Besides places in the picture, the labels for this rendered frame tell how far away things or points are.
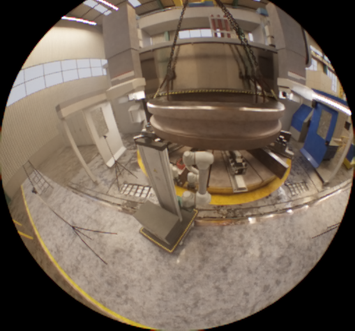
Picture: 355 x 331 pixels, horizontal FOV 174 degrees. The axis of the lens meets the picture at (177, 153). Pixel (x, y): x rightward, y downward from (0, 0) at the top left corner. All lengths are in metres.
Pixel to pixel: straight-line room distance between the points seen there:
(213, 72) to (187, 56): 1.31
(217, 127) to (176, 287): 3.03
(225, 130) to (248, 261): 2.55
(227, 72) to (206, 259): 5.92
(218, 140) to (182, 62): 3.96
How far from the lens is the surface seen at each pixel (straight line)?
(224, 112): 2.22
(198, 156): 1.17
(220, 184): 2.54
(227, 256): 2.30
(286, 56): 5.24
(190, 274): 2.23
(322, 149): 5.48
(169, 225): 1.51
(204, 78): 5.32
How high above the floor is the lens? 2.23
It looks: 34 degrees down
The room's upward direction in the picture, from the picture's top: 8 degrees counter-clockwise
